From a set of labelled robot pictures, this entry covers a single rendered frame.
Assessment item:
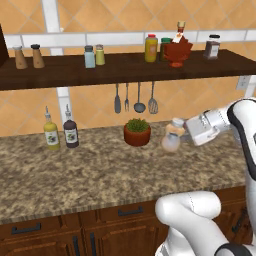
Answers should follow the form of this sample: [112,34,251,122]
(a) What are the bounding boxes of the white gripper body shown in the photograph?
[184,115,221,147]

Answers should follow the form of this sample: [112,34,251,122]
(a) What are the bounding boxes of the pale shaker with tan top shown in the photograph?
[160,117,186,154]

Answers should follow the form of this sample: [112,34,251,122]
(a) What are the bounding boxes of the red maple leaf syrup bottle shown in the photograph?
[162,20,194,69]

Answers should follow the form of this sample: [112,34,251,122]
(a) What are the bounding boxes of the green condiment bottle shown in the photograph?
[158,37,173,63]

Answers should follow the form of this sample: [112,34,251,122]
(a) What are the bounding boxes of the yellow mustard bottle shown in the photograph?
[143,33,159,64]

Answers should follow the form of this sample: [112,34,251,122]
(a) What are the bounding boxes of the wooden cabinet door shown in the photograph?
[83,222,170,256]
[0,232,82,256]
[213,194,255,247]

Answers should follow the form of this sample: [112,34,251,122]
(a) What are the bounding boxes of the yellow-green shaker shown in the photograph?
[95,43,107,67]

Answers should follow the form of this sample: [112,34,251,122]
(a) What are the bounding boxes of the dark vinegar bottle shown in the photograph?
[62,103,81,149]

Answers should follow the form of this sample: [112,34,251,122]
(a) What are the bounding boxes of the pale blue shaker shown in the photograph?
[83,45,97,70]

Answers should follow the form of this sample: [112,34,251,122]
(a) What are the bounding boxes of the yellow oil bottle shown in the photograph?
[43,105,62,152]

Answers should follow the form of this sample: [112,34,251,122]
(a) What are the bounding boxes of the wooden shaker with black top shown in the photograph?
[30,43,46,70]

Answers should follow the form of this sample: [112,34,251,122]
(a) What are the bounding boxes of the wooden shaker with white top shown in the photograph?
[12,45,29,71]

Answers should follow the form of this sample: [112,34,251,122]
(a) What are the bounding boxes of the dark wooden cabinet side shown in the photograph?
[0,23,11,68]

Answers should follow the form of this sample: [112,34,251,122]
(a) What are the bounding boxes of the hanging grey slotted spatula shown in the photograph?
[147,81,160,116]

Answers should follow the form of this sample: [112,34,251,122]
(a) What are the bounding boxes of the potted green plant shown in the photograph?
[123,117,152,148]

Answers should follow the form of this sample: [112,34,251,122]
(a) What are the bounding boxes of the hanging grey ladle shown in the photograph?
[133,81,147,114]

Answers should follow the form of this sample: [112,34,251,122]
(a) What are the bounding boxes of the hanging grey fork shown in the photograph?
[123,82,131,113]

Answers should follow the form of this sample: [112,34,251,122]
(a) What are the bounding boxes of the dark spice jar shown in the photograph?
[202,33,222,61]

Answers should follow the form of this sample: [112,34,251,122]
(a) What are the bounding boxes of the dark wooden shelf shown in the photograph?
[0,48,256,92]

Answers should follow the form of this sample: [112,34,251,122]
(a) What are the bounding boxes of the wooden drawer front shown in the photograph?
[96,200,158,225]
[0,214,82,242]

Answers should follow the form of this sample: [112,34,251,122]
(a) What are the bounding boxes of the white wall socket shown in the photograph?
[235,75,251,92]

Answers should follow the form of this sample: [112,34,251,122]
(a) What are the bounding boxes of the black cabinet door handle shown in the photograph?
[88,231,98,256]
[231,207,250,235]
[72,235,81,256]

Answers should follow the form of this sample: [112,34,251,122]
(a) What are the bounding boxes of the black drawer handle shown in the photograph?
[117,205,145,218]
[10,222,43,236]

